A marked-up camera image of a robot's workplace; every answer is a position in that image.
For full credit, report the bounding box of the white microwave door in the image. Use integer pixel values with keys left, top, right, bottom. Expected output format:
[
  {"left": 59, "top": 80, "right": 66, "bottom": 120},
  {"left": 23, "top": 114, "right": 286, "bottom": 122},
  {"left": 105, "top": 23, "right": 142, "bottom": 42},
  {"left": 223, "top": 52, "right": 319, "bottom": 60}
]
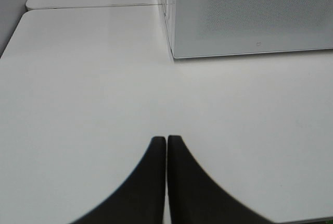
[{"left": 173, "top": 0, "right": 332, "bottom": 58}]

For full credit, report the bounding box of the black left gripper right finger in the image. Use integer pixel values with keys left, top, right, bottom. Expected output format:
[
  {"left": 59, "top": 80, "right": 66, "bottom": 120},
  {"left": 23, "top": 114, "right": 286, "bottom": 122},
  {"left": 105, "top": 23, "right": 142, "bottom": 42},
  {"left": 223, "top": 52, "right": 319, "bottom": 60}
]
[{"left": 168, "top": 135, "right": 265, "bottom": 223}]

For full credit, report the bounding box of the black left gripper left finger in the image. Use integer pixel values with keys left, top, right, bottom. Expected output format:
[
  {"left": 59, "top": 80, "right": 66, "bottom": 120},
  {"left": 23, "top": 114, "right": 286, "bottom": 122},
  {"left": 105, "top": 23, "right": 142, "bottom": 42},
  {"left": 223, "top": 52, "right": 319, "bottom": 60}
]
[{"left": 74, "top": 136, "right": 166, "bottom": 223}]

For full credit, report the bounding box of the white microwave oven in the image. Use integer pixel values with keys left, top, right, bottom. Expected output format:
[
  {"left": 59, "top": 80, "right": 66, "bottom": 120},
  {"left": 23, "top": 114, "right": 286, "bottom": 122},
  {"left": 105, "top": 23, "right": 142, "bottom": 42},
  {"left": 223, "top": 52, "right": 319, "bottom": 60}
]
[{"left": 160, "top": 0, "right": 176, "bottom": 59}]

